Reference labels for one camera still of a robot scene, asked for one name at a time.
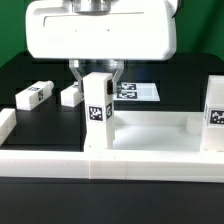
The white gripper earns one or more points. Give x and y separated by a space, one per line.
131 30

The white desk top tray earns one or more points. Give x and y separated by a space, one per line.
177 132

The printed marker sheet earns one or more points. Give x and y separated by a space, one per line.
127 91

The white U-shaped fence frame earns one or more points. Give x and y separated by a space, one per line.
51 145

